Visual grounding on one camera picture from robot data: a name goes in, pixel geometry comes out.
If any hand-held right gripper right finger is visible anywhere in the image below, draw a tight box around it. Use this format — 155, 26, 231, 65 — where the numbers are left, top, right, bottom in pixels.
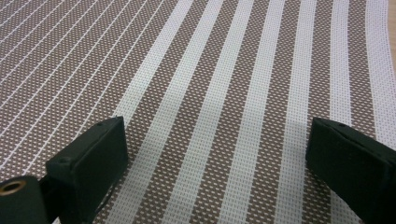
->
305, 117, 396, 224

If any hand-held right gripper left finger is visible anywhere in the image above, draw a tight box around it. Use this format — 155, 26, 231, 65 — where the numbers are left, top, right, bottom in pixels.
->
45, 116, 129, 224

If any brown white striped woven placemat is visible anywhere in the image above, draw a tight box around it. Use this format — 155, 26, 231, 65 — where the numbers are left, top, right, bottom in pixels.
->
0, 0, 396, 224

